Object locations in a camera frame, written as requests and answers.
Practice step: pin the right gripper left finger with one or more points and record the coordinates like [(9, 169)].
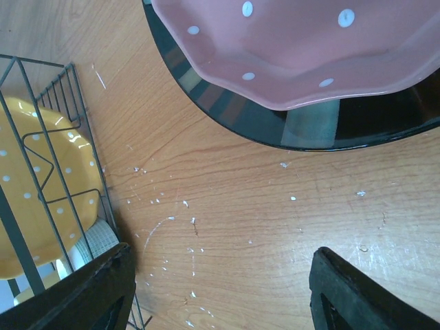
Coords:
[(97, 296)]

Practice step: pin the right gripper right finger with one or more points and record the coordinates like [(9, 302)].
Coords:
[(343, 297)]

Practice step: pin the light green ceramic bowl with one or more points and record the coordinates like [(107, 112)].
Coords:
[(97, 240)]

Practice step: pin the dark wire dish rack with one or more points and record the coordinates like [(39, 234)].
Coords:
[(56, 87)]

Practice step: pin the orange dotted plate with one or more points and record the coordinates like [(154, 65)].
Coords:
[(49, 176)]

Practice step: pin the black rimmed cream plate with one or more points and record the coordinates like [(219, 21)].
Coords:
[(336, 125)]

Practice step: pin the pink dotted plate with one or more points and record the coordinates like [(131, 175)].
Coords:
[(288, 54)]

